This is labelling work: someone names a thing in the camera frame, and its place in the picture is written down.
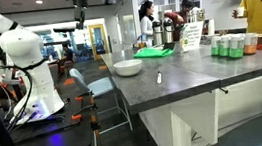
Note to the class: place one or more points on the woman in white top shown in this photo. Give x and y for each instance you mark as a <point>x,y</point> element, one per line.
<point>146,22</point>

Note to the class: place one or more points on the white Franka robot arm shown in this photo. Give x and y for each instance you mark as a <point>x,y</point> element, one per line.
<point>30,48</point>

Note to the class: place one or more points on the person in maroon top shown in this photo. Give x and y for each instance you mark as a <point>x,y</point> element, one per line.
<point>181,14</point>

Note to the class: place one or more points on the seated person in dark clothes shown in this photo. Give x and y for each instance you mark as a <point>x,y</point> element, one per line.
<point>67,53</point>

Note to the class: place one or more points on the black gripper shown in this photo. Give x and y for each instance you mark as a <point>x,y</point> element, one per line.
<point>80,2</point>

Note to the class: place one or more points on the white marker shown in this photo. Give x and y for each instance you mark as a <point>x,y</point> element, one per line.
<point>159,77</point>

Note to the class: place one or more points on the grey stool seat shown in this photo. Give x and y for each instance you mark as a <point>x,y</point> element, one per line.
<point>259,132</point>

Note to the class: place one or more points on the white printed sign card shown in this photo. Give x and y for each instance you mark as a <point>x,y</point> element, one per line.
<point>192,37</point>

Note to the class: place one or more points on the yellow framed door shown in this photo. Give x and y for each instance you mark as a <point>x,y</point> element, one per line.
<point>98,41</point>

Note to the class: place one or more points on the white island cabinet base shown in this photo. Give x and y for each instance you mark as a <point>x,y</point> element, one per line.
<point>242,103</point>

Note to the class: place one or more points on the black knob under counter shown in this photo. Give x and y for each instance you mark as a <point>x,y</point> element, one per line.
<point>224,90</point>

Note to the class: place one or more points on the person's right hand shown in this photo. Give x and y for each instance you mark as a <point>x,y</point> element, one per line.
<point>235,14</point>

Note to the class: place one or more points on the steel thermos carafe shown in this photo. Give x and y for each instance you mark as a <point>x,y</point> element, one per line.
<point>168,30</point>
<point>157,32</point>

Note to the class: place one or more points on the orange plastic jar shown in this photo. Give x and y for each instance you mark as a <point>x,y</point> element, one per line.
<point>250,45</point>

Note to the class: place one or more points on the white bowl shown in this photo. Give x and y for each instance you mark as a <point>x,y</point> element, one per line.
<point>128,68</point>

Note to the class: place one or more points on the small white cup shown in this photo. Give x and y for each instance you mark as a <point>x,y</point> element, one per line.
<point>240,11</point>

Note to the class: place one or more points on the green and white can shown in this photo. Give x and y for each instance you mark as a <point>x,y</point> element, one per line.
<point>224,47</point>
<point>236,48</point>
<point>215,46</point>

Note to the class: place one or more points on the light blue chair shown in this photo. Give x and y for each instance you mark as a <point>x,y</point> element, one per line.
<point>100,86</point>

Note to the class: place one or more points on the green cloth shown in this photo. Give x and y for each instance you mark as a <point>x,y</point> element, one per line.
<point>152,52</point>

